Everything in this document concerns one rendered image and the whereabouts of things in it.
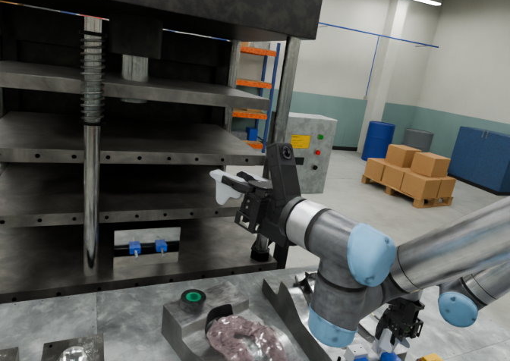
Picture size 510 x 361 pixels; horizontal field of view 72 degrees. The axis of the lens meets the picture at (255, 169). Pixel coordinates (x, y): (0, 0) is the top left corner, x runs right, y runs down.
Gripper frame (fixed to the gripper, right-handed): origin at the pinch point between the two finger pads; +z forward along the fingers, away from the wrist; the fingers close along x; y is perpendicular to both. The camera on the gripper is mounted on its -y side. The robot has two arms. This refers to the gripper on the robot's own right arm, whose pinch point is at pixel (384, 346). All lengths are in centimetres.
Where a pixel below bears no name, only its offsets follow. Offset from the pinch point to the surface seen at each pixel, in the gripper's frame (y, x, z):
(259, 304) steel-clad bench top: -40.1, -22.1, 11.2
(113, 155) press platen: -79, -74, -36
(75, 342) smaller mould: -29, -85, 4
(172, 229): -78, -49, -4
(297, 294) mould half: -27.3, -15.3, -1.2
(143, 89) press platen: -82, -64, -62
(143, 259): -78, -61, 10
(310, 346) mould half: -12.2, -17.7, 7.0
